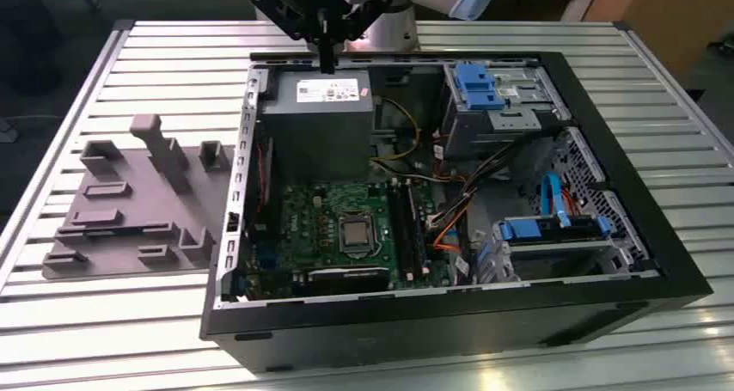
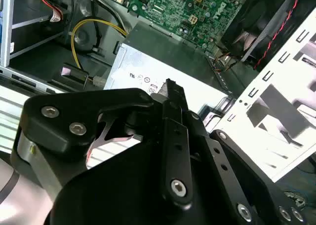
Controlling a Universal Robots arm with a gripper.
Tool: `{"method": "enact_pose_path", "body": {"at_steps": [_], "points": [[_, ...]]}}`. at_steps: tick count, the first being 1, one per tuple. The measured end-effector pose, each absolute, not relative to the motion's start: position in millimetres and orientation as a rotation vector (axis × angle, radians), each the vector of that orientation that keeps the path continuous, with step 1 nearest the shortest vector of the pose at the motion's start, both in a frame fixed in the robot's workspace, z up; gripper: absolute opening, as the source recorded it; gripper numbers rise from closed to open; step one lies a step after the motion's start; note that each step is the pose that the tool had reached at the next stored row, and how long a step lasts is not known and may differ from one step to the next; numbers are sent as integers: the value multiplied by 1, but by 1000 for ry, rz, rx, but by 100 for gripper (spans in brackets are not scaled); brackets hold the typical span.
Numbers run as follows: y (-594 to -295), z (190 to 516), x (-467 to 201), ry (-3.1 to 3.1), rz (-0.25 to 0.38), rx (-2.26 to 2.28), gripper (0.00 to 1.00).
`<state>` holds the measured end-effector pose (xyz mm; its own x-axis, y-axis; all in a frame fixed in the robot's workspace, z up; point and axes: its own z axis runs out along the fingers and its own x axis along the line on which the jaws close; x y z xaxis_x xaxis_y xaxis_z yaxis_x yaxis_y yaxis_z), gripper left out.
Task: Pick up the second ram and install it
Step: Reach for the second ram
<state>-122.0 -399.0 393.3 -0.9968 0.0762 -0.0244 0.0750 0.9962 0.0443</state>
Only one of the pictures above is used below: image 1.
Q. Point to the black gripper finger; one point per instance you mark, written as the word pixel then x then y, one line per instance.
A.
pixel 275 13
pixel 358 21

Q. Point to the blue RAM stick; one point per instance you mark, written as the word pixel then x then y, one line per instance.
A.
pixel 117 233

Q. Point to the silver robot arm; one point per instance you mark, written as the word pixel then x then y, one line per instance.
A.
pixel 395 26

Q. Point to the grey power supply unit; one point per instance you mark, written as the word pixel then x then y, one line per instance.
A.
pixel 315 137

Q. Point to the metal drive cage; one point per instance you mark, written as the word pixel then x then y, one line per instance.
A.
pixel 515 122

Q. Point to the green motherboard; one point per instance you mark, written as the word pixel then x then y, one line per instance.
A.
pixel 367 195

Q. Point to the black office chair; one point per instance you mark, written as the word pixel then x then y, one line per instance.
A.
pixel 28 56

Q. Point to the gold square inductor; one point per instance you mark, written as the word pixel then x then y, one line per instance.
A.
pixel 324 240
pixel 324 218
pixel 324 229

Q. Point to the silver CPU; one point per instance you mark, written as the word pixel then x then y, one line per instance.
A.
pixel 356 234

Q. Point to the grey parts rack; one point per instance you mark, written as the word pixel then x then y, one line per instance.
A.
pixel 143 202

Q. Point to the wooden cabinet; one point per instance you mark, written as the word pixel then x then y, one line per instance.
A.
pixel 659 17

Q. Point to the thin metal locking lever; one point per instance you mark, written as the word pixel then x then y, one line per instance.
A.
pixel 379 248

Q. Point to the grey metal foot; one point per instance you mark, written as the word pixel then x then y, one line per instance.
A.
pixel 7 131

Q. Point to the hard disk in blue carrier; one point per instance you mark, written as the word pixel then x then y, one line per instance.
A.
pixel 522 230

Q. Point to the blue expansion slot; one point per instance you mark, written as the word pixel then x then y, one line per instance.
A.
pixel 269 260

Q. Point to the black graphics card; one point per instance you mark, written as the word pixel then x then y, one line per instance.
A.
pixel 344 281

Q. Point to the metal disk bay cage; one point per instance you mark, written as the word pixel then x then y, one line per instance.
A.
pixel 550 247

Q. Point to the blue VGA port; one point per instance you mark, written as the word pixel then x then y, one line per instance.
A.
pixel 237 288

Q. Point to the black PC case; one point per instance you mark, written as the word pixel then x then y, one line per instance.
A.
pixel 402 331

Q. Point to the blue plastic drive bracket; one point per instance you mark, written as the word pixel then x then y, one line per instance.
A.
pixel 475 86

